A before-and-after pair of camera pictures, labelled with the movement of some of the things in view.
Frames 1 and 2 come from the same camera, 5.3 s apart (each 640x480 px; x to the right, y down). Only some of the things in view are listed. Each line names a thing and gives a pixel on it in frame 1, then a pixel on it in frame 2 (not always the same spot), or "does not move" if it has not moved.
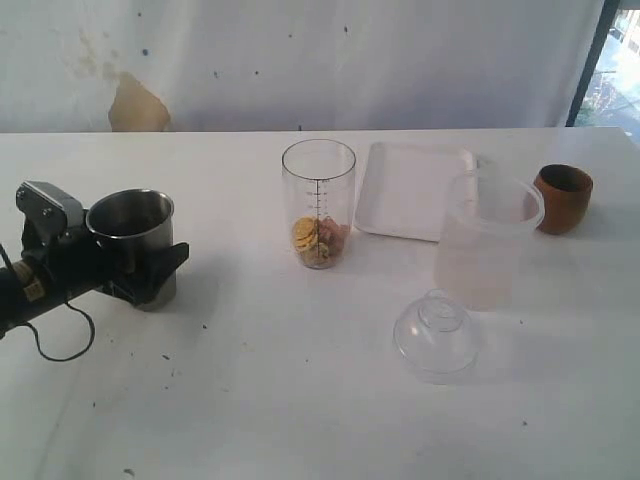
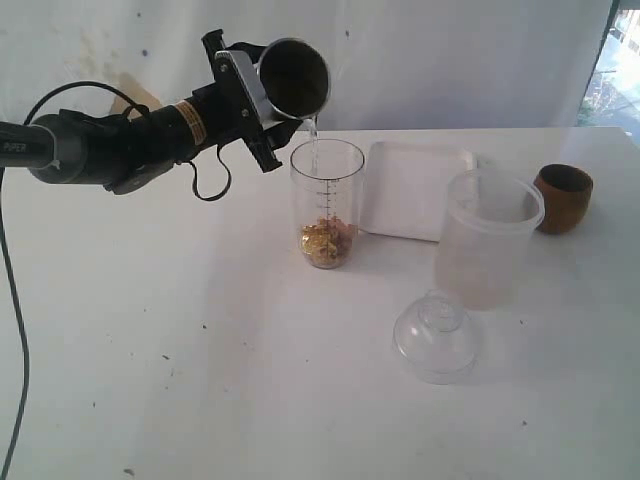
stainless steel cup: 132,226 -> 294,78
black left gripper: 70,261 -> 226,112
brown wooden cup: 566,191 does not move
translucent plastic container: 477,238 does not move
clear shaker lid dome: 438,338 does not move
